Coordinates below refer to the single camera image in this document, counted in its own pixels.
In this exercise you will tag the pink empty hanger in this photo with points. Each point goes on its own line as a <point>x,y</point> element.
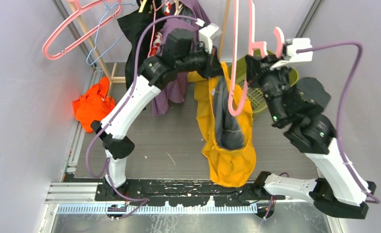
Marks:
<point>77,30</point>

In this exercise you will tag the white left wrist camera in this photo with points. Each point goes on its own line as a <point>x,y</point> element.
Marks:
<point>207,34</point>

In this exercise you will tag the green plastic basket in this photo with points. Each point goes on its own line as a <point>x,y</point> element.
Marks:
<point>242,95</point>

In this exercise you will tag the black skirt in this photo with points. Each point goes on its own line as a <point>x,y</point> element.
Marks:
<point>132,25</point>

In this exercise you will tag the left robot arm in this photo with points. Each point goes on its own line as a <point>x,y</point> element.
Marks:
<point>153,76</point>

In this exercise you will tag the red white patterned garment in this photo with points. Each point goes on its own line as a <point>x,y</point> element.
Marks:
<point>156,36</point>

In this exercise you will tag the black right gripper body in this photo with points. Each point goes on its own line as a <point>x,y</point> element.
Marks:
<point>272,80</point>

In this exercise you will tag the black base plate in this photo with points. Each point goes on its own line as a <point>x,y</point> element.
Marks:
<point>189,193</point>

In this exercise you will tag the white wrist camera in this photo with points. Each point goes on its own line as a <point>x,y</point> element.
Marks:
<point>207,34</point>
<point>288,55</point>

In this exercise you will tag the wooden clothes rack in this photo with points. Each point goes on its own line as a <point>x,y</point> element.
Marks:
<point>217,8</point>

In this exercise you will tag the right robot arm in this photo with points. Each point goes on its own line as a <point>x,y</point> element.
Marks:
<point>299,108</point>

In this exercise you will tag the orange cloth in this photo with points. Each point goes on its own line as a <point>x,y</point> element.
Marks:
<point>94,104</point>

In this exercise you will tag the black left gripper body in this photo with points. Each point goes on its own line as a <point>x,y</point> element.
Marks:
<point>200,60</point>

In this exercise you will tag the yellow skirt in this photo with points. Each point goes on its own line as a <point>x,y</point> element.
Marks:
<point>228,146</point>

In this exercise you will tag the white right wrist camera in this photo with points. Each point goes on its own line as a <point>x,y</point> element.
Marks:
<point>288,55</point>

